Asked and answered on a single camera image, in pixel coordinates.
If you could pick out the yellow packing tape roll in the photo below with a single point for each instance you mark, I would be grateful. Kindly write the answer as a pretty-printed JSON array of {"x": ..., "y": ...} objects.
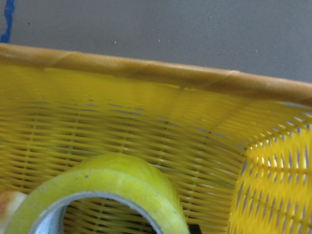
[{"x": 127, "y": 179}]

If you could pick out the yellow plastic woven basket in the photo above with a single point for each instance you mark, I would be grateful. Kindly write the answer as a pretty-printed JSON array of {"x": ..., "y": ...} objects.
[{"x": 237, "y": 147}]

